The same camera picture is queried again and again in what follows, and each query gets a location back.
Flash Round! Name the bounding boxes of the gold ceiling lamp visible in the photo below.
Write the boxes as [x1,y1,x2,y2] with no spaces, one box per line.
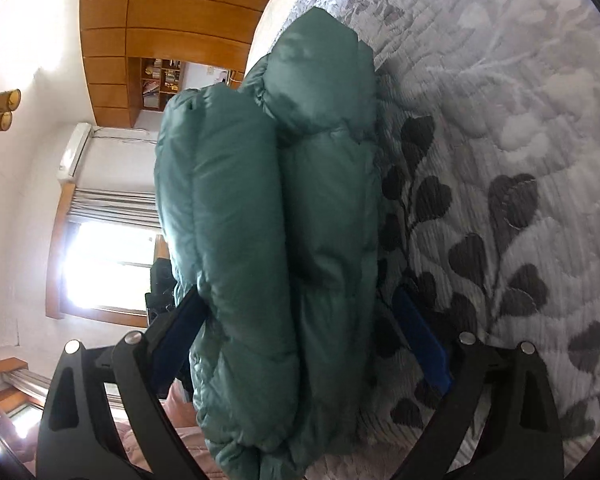
[0,87,23,137]

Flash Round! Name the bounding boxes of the striped pleated curtain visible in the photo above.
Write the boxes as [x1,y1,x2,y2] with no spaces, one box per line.
[69,186,162,222]

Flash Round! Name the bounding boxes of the grey leaf-pattern quilt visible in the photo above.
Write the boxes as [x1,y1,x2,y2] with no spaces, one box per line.
[300,0,600,480]

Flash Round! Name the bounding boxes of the light wooden wardrobe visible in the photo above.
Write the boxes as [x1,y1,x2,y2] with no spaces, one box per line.
[79,0,295,127]

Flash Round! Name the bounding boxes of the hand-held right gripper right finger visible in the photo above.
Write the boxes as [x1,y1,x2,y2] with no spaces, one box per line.
[390,282,566,480]

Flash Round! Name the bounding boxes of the green puffer jacket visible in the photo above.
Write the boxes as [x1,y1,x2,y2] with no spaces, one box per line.
[154,7,384,480]

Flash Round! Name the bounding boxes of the white air conditioner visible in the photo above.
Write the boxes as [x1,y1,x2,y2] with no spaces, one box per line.
[55,122,94,182]

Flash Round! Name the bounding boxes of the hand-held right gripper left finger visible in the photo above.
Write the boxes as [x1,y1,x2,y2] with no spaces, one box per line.
[36,285,211,480]

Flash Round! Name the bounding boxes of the wooden framed window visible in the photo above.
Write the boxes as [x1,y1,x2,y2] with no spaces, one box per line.
[45,182,172,323]
[0,357,123,431]

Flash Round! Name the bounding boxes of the cream bed sheet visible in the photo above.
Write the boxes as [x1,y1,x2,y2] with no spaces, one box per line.
[242,0,331,81]

